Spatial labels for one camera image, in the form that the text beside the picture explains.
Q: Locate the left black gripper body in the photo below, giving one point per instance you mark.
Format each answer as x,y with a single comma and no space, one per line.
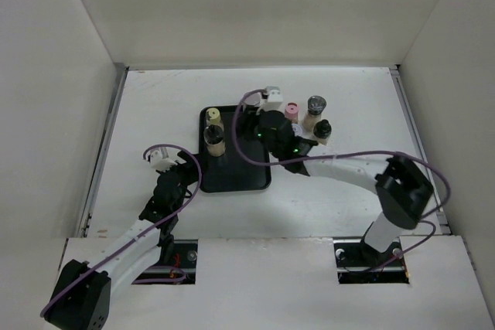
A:
183,186

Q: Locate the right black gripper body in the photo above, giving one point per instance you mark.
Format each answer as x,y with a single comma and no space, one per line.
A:
260,134

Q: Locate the pink cap spice bottle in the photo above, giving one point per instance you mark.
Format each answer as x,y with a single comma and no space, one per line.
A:
292,112

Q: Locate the black grinder top bottle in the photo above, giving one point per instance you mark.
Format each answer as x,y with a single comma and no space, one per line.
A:
213,136

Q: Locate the yellow cap spice bottle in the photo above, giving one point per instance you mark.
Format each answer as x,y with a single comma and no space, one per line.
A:
213,117

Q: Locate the black cap small pepper bottle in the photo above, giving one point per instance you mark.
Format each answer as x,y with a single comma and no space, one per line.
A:
322,131

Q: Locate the grey grinder top bottle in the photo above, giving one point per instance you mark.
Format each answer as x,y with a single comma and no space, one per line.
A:
315,107

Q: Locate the red label jar white lid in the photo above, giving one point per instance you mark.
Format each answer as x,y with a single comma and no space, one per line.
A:
297,129

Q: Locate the blue label silver cap bottle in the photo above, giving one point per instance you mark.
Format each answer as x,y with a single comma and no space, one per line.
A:
252,100

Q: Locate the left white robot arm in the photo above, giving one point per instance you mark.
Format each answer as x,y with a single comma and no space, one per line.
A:
83,292

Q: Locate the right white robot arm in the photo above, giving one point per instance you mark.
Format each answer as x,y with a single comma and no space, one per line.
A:
402,189

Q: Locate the black rectangular tray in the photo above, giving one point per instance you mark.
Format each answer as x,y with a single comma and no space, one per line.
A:
229,172

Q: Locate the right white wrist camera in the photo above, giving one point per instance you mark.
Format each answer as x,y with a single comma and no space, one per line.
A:
271,99

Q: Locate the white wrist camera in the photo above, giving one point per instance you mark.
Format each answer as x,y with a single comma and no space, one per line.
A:
271,99
159,159

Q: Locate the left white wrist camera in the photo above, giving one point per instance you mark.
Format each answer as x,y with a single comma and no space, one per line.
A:
159,159

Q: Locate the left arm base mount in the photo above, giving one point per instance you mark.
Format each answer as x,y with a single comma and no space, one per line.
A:
176,265

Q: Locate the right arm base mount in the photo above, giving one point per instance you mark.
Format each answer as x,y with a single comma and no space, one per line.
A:
357,263

